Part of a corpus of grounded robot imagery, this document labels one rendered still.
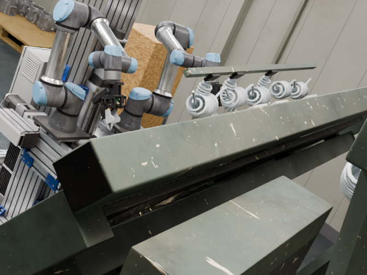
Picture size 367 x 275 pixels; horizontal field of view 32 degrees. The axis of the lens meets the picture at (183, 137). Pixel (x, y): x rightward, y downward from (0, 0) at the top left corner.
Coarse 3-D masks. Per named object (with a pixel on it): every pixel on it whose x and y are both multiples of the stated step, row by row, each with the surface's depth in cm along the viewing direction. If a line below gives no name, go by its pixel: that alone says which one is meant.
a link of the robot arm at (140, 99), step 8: (136, 88) 363; (144, 88) 367; (136, 96) 358; (144, 96) 358; (152, 96) 365; (128, 104) 362; (136, 104) 360; (144, 104) 361; (152, 104) 363; (136, 112) 362; (144, 112) 367
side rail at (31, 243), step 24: (24, 216) 114; (48, 216) 111; (72, 216) 108; (96, 216) 112; (0, 240) 117; (24, 240) 114; (48, 240) 111; (72, 240) 109; (96, 240) 110; (0, 264) 118; (24, 264) 115; (48, 264) 112
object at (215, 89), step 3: (213, 84) 323; (216, 84) 322; (219, 84) 323; (213, 87) 325; (216, 87) 323; (219, 87) 323; (213, 90) 325; (216, 90) 323; (219, 90) 324; (213, 93) 324; (216, 93) 323; (219, 96) 323; (219, 99) 325; (219, 102) 325; (219, 105) 325
